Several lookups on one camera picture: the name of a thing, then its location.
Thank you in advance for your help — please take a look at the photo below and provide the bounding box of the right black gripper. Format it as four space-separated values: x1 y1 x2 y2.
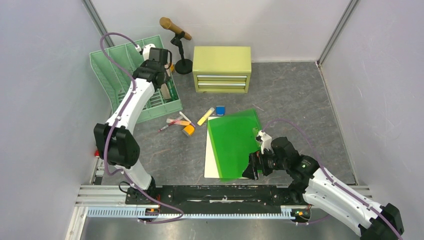
241 145 288 181

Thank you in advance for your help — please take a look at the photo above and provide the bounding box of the green plastic folder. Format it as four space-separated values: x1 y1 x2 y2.
207 108 266 182

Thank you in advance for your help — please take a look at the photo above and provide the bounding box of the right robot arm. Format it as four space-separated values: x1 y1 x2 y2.
242 131 405 240

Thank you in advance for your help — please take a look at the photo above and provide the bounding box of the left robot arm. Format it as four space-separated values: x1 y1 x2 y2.
93 47 171 204

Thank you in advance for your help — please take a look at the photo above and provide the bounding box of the blue eraser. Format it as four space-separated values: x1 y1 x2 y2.
215 105 226 117

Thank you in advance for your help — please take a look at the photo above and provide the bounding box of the yellow highlighter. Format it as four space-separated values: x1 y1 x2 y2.
197 107 215 126

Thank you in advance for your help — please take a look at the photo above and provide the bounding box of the orange small box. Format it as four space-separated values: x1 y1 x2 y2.
182 124 195 137

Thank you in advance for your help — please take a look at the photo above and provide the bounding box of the white pen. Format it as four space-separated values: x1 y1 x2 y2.
179 111 196 128

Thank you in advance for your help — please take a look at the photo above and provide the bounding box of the orange pink highlighter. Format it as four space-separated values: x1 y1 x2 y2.
166 118 190 126

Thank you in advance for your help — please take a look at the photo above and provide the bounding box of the yellow-green drawer chest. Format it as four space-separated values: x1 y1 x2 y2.
192 46 252 94

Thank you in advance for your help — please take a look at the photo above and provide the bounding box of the brown microphone on stand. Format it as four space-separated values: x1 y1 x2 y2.
159 17 193 75

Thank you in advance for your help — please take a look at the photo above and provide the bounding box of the mint green file organizer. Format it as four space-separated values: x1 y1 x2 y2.
89 42 183 124

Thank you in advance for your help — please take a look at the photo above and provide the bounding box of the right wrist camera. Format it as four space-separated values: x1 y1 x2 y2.
255 130 273 155

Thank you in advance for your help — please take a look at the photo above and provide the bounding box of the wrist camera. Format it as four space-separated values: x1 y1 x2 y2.
135 43 156 59
255 130 273 155

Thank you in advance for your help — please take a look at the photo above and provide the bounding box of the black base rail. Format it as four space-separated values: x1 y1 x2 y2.
125 184 299 215

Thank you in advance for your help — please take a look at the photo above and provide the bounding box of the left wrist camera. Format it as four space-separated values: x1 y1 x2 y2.
135 43 156 59

